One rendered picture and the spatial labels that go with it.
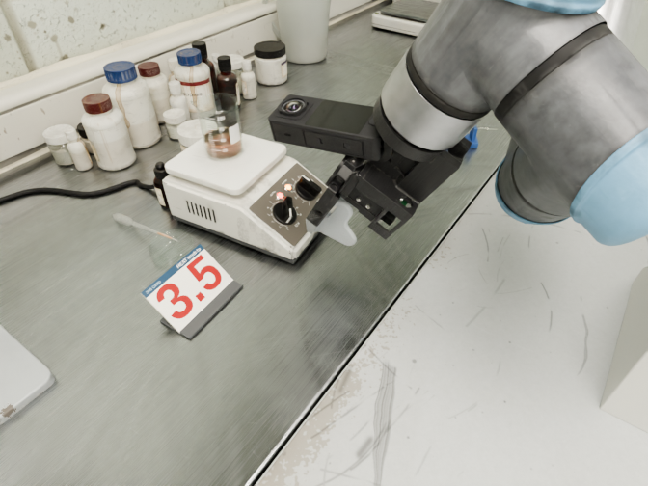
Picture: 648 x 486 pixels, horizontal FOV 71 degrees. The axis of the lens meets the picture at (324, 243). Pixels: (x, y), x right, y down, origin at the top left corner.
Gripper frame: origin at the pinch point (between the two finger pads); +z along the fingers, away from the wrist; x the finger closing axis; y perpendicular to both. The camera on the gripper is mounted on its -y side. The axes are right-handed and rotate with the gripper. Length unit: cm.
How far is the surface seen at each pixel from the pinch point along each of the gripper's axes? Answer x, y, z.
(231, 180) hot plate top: -1.2, -10.5, 3.2
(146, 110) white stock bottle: 10.4, -32.5, 20.2
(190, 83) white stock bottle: 20.8, -31.6, 20.6
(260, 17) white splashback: 55, -37, 28
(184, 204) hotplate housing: -4.2, -14.4, 10.3
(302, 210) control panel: 2.1, -1.6, 4.3
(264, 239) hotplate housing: -4.0, -3.1, 5.2
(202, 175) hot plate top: -1.9, -14.0, 5.0
